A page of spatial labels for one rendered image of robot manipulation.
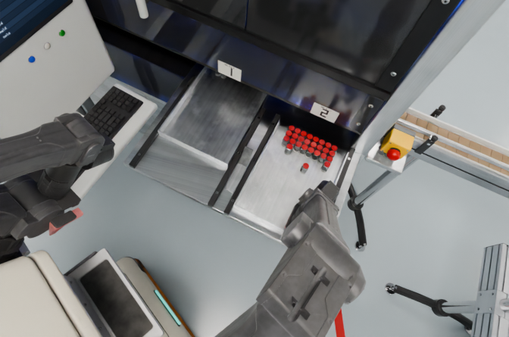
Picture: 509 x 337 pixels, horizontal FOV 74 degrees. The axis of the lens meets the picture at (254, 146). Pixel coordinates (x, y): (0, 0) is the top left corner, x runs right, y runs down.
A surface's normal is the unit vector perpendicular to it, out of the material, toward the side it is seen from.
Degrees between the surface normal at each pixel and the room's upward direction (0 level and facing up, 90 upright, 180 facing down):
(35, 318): 42
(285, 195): 0
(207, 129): 0
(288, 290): 18
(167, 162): 0
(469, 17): 90
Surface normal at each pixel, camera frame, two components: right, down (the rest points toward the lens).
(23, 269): 0.56, -0.71
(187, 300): 0.08, -0.44
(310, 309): 0.36, -0.52
